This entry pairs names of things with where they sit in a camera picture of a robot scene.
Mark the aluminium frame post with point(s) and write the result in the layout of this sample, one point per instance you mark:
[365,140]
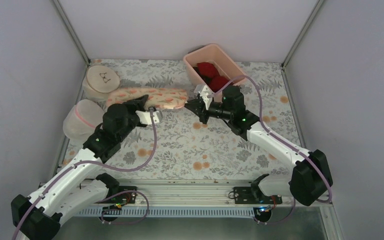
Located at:
[314,12]
[71,31]

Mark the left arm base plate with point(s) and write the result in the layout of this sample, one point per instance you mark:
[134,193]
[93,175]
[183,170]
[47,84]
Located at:
[124,195]

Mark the aluminium frame post right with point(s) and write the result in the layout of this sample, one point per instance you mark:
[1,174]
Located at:
[314,12]

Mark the aluminium frame post left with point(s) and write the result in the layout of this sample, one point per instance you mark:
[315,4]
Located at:
[71,31]

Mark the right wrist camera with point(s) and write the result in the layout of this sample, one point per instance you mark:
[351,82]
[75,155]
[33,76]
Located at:
[205,93]

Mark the pink plastic bin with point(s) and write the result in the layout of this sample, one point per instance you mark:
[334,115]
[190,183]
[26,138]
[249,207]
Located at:
[211,53]

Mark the beige round mesh laundry bag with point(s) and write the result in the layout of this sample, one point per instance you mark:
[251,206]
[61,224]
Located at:
[99,82]

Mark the aluminium front rail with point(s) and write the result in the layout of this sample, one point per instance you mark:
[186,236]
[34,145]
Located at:
[191,193]

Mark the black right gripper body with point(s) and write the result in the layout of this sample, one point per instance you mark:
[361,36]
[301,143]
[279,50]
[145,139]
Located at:
[224,114]

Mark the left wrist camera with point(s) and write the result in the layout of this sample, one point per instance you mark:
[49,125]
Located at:
[149,117]

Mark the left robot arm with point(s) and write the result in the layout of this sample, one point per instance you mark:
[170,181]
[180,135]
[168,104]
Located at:
[40,215]

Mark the floral peach mesh laundry bag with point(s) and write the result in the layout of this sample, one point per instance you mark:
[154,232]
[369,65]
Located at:
[161,98]

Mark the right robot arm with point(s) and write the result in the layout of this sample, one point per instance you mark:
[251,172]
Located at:
[310,176]

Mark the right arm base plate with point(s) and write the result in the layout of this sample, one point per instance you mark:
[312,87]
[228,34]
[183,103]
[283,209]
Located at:
[245,195]

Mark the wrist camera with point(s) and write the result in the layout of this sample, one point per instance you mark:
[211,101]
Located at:
[149,117]
[205,93]

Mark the red bra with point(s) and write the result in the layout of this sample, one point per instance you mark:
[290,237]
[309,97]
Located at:
[211,76]

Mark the floral patterned table mat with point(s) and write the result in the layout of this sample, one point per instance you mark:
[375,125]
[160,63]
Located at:
[183,148]

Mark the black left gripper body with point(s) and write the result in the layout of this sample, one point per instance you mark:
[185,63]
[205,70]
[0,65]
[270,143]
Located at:
[123,132]

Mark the white pink-trimmed mesh laundry bag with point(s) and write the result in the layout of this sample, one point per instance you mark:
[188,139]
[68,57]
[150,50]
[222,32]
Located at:
[81,121]

